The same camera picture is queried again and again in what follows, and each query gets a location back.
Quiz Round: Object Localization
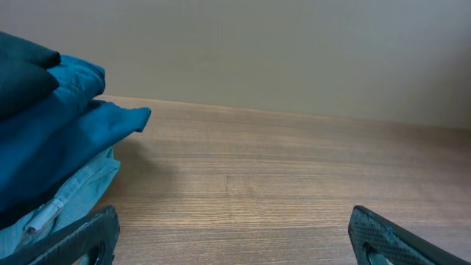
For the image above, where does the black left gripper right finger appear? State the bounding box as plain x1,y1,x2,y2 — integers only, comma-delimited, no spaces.
348,205,470,265

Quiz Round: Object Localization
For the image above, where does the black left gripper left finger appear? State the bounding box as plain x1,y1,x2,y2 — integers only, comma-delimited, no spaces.
1,205,120,265

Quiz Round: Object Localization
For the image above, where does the light grey-blue folded garment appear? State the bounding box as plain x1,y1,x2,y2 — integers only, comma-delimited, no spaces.
1,147,121,258

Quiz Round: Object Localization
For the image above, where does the dark blue folded garment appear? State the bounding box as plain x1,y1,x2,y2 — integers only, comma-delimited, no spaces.
1,55,151,225

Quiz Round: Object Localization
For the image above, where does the black folded garment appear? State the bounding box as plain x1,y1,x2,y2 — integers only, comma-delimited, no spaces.
1,32,61,119

